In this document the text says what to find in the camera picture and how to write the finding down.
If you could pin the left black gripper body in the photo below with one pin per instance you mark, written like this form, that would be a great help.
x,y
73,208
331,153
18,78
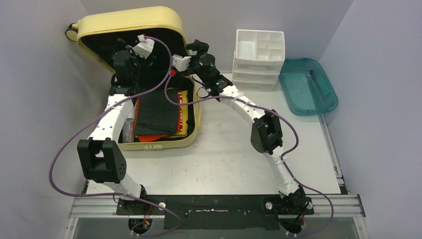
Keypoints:
x,y
141,64

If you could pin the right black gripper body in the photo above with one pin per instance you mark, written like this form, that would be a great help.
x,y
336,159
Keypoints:
x,y
195,46

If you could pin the yellow hard-shell suitcase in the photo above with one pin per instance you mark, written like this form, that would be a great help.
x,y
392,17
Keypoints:
x,y
101,35

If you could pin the dark navy fabric item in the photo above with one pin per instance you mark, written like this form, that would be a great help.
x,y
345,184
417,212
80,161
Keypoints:
x,y
156,114

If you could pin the teal transparent plastic tray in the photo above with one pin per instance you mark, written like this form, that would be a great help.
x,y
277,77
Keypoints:
x,y
306,87

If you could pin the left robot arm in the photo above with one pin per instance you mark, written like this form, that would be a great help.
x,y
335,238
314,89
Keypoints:
x,y
101,159

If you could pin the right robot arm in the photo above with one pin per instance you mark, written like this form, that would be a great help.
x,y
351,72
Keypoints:
x,y
266,132

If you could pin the white cylindrical bottle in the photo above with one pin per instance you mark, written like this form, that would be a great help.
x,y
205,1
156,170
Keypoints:
x,y
131,115

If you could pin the white plastic drawer organizer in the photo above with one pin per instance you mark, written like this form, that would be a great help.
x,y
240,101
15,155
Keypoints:
x,y
258,59

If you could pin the yellow folded garment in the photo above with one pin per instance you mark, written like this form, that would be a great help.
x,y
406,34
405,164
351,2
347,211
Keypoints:
x,y
184,116

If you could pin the red white striped garment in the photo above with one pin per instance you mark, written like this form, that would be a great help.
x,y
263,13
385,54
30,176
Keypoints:
x,y
156,117

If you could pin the clear plastic bottle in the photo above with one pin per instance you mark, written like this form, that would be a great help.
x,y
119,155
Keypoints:
x,y
127,132

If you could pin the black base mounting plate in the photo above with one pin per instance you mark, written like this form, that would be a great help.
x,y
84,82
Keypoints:
x,y
219,212

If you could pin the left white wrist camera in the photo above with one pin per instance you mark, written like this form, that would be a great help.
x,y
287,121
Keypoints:
x,y
144,47

